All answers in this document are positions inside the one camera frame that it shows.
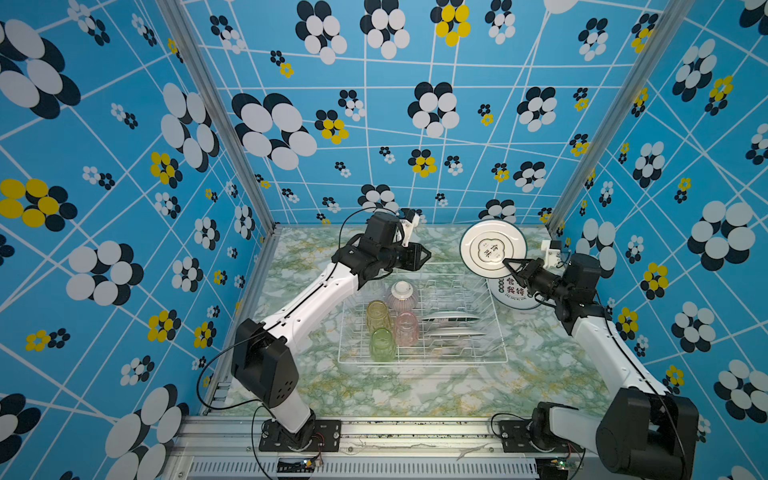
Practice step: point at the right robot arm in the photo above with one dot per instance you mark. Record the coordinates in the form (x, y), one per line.
(647, 431)

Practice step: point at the white plate in rack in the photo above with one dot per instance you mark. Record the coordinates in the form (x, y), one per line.
(454, 332)

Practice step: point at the small white plate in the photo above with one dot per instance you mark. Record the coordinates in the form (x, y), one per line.
(486, 245)

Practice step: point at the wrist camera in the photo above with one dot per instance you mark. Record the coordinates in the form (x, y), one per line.
(409, 221)
(555, 253)

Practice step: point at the green rimmed plate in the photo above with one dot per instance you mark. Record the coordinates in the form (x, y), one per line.
(450, 316)

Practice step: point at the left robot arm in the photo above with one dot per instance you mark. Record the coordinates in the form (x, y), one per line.
(265, 352)

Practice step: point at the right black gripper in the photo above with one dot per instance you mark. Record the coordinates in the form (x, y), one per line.
(531, 270)

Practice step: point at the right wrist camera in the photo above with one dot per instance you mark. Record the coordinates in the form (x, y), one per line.
(555, 253)

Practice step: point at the aluminium front rail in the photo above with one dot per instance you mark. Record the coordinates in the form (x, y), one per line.
(378, 448)

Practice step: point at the green drinking glass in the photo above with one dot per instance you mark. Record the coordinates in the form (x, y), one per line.
(382, 346)

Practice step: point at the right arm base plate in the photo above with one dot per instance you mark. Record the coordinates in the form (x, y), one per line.
(520, 436)

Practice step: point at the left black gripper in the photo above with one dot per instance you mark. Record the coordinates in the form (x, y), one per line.
(413, 257)

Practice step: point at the yellow drinking glass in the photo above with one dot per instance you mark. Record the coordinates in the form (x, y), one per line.
(378, 316)

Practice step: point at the white wire dish rack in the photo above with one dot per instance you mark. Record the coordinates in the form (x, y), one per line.
(440, 287)

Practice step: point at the pink drinking glass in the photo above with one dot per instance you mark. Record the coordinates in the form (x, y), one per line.
(407, 329)

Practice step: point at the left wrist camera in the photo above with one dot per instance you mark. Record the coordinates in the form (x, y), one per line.
(409, 221)

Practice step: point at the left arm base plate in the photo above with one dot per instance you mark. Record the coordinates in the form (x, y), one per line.
(317, 436)

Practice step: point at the red lettered white plate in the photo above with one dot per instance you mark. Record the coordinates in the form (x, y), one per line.
(510, 293)

